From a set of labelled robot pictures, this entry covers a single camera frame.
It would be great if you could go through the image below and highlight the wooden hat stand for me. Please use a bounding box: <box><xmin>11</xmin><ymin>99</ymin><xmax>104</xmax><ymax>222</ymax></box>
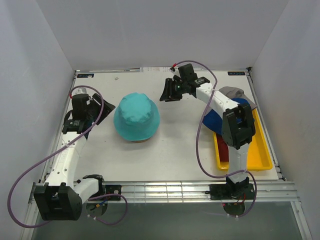
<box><xmin>131</xmin><ymin>138</ymin><xmax>150</xmax><ymax>143</ymax></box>

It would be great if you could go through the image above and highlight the yellow plastic tray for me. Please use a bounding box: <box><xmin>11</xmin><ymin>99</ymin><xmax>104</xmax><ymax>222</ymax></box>
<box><xmin>213</xmin><ymin>109</ymin><xmax>273</xmax><ymax>171</ymax></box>

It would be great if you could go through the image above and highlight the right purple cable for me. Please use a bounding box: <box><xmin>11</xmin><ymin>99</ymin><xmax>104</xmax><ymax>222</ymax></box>
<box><xmin>172</xmin><ymin>59</ymin><xmax>258</xmax><ymax>218</ymax></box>

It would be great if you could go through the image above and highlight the dark red hat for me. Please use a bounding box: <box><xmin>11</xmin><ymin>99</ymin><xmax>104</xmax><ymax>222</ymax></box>
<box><xmin>216</xmin><ymin>134</ymin><xmax>229</xmax><ymax>163</ymax></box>

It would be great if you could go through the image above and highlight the teal bucket hat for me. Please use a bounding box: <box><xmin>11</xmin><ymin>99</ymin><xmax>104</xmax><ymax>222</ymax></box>
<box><xmin>113</xmin><ymin>92</ymin><xmax>160</xmax><ymax>142</ymax></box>

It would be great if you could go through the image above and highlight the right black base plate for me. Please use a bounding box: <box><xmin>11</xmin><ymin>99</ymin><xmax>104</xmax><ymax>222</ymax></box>
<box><xmin>204</xmin><ymin>183</ymin><xmax>256</xmax><ymax>200</ymax></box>

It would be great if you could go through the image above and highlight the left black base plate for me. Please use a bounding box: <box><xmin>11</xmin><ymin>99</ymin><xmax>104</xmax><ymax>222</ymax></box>
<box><xmin>89</xmin><ymin>184</ymin><xmax>122</xmax><ymax>201</ymax></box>

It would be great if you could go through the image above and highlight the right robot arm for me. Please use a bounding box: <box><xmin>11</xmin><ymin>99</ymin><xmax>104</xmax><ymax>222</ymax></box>
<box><xmin>159</xmin><ymin>61</ymin><xmax>256</xmax><ymax>199</ymax></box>

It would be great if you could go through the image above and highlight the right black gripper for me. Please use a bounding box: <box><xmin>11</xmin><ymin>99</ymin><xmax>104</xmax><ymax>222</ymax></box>
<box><xmin>159</xmin><ymin>78</ymin><xmax>187</xmax><ymax>103</ymax></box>

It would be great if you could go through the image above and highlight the aluminium front rail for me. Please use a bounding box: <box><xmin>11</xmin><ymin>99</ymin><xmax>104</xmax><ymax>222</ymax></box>
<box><xmin>27</xmin><ymin>181</ymin><xmax>301</xmax><ymax>205</ymax></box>

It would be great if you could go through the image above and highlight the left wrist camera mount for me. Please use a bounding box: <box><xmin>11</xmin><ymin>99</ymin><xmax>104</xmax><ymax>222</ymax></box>
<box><xmin>69</xmin><ymin>87</ymin><xmax>89</xmax><ymax>100</ymax></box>

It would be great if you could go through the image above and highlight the purple cable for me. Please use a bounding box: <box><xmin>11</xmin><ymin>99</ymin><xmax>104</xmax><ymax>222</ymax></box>
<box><xmin>172</xmin><ymin>59</ymin><xmax>258</xmax><ymax>218</ymax></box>
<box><xmin>6</xmin><ymin>85</ymin><xmax>129</xmax><ymax>229</ymax></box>

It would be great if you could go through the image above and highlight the blue bucket hat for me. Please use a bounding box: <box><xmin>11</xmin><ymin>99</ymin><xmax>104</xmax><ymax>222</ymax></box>
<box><xmin>200</xmin><ymin>97</ymin><xmax>251</xmax><ymax>136</ymax></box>

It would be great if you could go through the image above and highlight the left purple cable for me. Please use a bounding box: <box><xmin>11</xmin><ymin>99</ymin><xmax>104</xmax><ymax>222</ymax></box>
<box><xmin>6</xmin><ymin>85</ymin><xmax>129</xmax><ymax>229</ymax></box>

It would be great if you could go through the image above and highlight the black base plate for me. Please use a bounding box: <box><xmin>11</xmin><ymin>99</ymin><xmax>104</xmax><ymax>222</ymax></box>
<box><xmin>204</xmin><ymin>183</ymin><xmax>256</xmax><ymax>200</ymax></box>
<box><xmin>89</xmin><ymin>184</ymin><xmax>122</xmax><ymax>201</ymax></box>

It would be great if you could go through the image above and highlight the grey cap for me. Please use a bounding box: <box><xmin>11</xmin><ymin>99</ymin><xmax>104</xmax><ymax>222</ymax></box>
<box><xmin>219</xmin><ymin>86</ymin><xmax>257</xmax><ymax>110</ymax></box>

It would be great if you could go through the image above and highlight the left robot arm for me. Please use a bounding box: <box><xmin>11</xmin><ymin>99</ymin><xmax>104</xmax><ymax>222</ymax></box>
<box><xmin>33</xmin><ymin>87</ymin><xmax>115</xmax><ymax>221</ymax></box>

